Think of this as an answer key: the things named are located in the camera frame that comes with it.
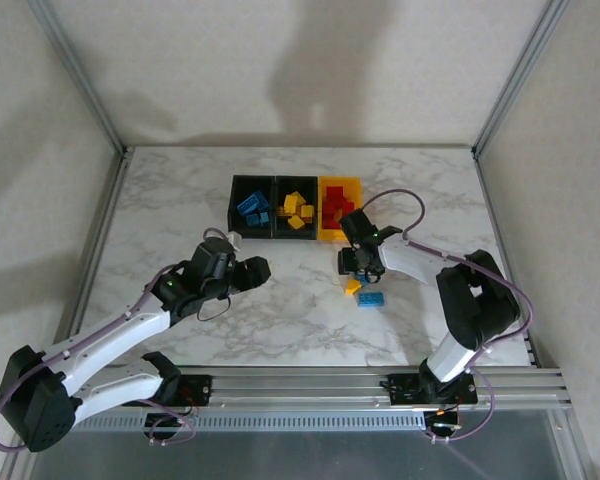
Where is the yellow plastic bin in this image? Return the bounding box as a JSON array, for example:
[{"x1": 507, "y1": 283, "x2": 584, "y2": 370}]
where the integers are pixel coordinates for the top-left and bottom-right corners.
[{"x1": 317, "y1": 174, "x2": 366, "y2": 243}]

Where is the black plastic bin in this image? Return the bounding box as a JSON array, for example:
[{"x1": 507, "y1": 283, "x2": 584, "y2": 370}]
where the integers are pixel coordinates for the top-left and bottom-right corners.
[
  {"x1": 227, "y1": 173, "x2": 278, "y2": 241},
  {"x1": 273, "y1": 173, "x2": 321, "y2": 242}
]

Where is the black controller board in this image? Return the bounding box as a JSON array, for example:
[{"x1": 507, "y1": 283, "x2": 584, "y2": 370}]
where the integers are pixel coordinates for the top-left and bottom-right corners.
[
  {"x1": 424, "y1": 407, "x2": 463, "y2": 434},
  {"x1": 143, "y1": 410, "x2": 201, "y2": 436}
]

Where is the perforated grey metal strip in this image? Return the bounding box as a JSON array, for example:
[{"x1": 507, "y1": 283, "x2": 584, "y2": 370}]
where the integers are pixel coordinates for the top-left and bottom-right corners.
[{"x1": 72, "y1": 412, "x2": 427, "y2": 433}]

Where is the grey metal shelf panel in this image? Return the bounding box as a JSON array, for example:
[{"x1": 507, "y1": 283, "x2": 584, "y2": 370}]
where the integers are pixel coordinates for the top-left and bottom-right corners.
[{"x1": 27, "y1": 429, "x2": 574, "y2": 480}]

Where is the thin black left gripper cable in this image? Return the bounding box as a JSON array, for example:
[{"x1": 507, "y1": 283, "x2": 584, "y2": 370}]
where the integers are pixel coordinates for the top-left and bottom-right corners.
[{"x1": 196, "y1": 293, "x2": 232, "y2": 323}]

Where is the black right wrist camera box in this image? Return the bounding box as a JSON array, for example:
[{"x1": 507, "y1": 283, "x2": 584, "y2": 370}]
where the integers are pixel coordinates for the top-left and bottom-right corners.
[{"x1": 339, "y1": 208, "x2": 378, "y2": 247}]

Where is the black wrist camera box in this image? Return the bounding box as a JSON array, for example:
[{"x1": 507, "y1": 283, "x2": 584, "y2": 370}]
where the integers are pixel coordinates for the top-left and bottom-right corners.
[
  {"x1": 339, "y1": 208, "x2": 378, "y2": 247},
  {"x1": 189, "y1": 238, "x2": 235, "y2": 281}
]

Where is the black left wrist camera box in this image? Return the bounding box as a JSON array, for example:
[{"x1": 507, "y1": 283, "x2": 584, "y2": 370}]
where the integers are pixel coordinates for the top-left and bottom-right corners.
[{"x1": 189, "y1": 238, "x2": 235, "y2": 281}]

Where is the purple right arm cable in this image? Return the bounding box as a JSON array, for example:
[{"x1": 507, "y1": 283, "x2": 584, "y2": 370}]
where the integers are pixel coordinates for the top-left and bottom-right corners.
[{"x1": 359, "y1": 188, "x2": 537, "y2": 446}]

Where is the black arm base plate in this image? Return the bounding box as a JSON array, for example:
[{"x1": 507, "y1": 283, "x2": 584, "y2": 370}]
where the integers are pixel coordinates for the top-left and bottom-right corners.
[
  {"x1": 121, "y1": 373, "x2": 214, "y2": 407},
  {"x1": 387, "y1": 373, "x2": 479, "y2": 406}
]

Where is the aluminium side rail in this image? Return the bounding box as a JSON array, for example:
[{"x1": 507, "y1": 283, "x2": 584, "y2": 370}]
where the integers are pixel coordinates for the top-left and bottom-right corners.
[{"x1": 54, "y1": 147, "x2": 134, "y2": 371}]

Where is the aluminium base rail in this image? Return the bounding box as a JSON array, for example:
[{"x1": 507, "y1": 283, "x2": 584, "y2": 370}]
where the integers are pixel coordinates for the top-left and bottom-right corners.
[{"x1": 69, "y1": 366, "x2": 576, "y2": 414}]

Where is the short aluminium frame post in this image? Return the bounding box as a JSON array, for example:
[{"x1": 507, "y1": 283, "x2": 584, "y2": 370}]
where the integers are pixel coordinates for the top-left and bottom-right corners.
[
  {"x1": 552, "y1": 409, "x2": 594, "y2": 480},
  {"x1": 0, "y1": 449, "x2": 34, "y2": 480}
]

